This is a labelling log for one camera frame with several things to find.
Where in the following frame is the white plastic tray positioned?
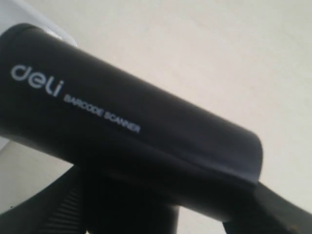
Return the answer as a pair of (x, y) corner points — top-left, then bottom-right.
(0, 0), (77, 46)

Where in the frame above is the black handheld barcode scanner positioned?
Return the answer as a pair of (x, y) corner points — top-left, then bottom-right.
(0, 23), (312, 234)

